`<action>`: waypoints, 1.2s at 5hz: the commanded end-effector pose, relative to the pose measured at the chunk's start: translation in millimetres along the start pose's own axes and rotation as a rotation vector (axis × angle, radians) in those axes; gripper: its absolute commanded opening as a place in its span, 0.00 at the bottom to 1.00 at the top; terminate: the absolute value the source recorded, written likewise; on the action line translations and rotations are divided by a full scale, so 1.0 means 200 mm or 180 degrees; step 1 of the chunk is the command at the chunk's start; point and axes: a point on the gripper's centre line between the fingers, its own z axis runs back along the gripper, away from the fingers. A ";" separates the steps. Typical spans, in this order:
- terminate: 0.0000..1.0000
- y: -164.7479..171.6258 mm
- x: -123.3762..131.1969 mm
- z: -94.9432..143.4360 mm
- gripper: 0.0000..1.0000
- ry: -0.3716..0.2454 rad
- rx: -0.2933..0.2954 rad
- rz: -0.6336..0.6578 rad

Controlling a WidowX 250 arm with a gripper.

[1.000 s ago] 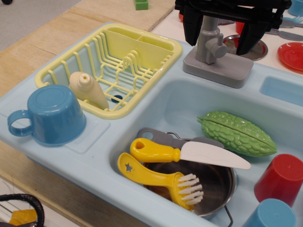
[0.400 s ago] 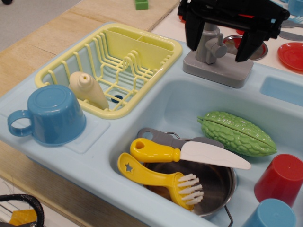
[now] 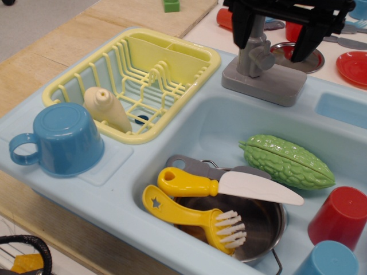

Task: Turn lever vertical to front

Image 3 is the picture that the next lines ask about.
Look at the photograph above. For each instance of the steel pot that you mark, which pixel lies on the steel pot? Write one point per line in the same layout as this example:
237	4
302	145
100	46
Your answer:
265	223

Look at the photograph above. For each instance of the light blue toy sink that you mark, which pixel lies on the light blue toy sink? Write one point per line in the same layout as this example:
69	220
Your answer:
183	117

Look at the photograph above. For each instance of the grey toy faucet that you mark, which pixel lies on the grey toy faucet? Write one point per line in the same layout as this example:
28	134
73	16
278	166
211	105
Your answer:
254	72

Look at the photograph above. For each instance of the cream squeeze bottle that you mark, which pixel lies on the cream squeeze bottle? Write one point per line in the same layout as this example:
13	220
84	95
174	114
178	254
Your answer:
104	106

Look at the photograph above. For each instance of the yellow handled white knife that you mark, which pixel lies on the yellow handled white knife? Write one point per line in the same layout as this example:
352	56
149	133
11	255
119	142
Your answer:
179	183

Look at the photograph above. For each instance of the red plate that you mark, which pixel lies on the red plate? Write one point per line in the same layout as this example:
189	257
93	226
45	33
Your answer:
352	67

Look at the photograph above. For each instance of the blue mug with handle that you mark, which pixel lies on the blue mug with handle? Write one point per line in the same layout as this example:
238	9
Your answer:
64	142

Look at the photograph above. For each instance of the steel pot lid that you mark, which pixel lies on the steel pot lid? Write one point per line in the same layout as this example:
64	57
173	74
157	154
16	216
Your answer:
283	53

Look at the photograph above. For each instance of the red cup lying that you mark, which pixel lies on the red cup lying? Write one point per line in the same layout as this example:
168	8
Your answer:
224	18

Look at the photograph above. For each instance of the green bitter melon toy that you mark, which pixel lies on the green bitter melon toy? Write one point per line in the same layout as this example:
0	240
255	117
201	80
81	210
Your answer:
287	163

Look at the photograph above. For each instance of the blue cup in sink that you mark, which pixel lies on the blue cup in sink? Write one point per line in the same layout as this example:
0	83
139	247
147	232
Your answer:
329	257

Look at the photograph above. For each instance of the grey toy fork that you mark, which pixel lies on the grey toy fork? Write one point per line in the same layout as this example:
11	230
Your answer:
354	27

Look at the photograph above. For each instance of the grey utensil behind faucet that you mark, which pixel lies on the grey utensil behind faucet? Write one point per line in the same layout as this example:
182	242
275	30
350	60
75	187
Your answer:
274	25

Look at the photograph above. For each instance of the blue cup top right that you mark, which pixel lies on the blue cup top right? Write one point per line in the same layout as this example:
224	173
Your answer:
360	10

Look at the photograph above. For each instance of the yellow cloth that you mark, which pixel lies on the yellow cloth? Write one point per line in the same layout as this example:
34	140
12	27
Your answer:
27	263

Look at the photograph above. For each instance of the red cup upright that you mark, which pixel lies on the red cup upright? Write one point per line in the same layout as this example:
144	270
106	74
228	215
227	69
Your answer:
292	31

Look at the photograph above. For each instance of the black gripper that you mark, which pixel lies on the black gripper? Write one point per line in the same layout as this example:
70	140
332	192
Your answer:
319	19

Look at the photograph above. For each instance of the grey knife on table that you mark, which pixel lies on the grey knife on table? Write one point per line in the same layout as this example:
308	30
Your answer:
345	42

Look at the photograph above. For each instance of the green block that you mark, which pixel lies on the green block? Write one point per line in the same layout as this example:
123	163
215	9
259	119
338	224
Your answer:
170	6

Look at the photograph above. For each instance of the yellow dish brush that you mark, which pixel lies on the yellow dish brush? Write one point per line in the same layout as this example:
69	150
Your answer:
223	230

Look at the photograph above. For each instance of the red cup in sink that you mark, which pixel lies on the red cup in sink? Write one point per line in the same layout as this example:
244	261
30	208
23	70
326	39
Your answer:
341	218

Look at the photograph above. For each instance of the yellow dish rack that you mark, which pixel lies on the yellow dish rack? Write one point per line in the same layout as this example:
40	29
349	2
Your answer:
153	75

